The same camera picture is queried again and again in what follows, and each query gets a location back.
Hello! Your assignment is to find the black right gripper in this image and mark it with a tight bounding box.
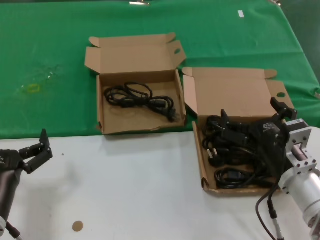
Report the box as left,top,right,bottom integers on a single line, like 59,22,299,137
220,97,299,181

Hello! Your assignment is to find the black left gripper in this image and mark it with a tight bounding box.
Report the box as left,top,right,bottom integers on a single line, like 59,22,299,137
0,128,54,175

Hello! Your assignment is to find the black power cable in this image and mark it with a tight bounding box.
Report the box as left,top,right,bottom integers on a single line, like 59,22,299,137
214,167,279,189
103,82,180,124
203,136,263,168
203,114,227,138

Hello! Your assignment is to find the cardboard box with round hole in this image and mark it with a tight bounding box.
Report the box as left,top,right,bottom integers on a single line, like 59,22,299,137
181,66,295,194

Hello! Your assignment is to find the cardboard box with oval hole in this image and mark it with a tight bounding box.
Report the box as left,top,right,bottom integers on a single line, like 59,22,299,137
84,31,187,136

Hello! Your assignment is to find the brown round cardboard disc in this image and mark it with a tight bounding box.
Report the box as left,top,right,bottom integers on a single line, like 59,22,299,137
71,220,84,233

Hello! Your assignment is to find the green tablecloth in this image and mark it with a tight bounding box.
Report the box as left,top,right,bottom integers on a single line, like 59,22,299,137
0,1,320,140

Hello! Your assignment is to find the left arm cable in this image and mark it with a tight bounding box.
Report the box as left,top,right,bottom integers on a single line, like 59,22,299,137
5,221,22,240

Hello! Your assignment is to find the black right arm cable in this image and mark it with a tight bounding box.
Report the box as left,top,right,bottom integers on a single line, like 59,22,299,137
254,183,281,240

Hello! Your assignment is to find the silver corrugated right arm hose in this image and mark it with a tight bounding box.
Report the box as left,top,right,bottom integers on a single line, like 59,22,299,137
267,199,285,240

